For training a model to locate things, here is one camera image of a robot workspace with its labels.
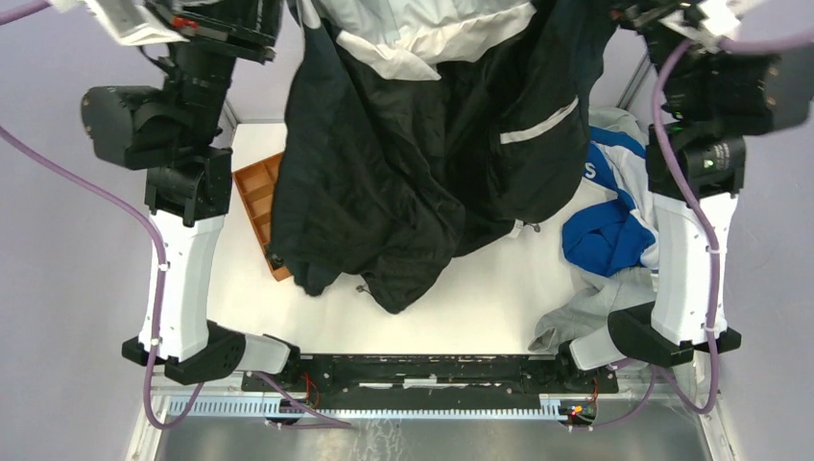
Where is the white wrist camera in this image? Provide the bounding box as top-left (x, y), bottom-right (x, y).
top-left (658, 0), bottom-right (764, 51)
top-left (47, 0), bottom-right (187, 46)

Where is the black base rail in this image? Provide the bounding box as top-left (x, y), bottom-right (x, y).
top-left (241, 353), bottom-right (619, 410)

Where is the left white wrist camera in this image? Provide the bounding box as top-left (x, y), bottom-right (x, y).
top-left (47, 0), bottom-right (187, 46)

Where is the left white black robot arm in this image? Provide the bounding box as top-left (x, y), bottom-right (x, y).
top-left (81, 1), bottom-right (292, 385)

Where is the white slotted cable duct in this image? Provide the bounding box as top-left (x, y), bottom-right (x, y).
top-left (188, 396), bottom-right (568, 422)

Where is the blue white jacket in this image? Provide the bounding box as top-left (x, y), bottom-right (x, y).
top-left (562, 126), bottom-right (659, 278)

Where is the grey hoodie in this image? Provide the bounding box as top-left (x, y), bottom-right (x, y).
top-left (528, 108), bottom-right (656, 354)

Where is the grey black zip jacket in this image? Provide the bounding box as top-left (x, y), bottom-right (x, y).
top-left (267, 1), bottom-right (617, 314)

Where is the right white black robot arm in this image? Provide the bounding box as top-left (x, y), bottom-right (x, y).
top-left (561, 1), bottom-right (813, 371)

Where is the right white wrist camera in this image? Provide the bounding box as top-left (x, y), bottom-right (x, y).
top-left (658, 0), bottom-right (764, 51)

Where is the orange compartment tray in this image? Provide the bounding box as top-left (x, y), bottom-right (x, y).
top-left (232, 152), bottom-right (291, 281)

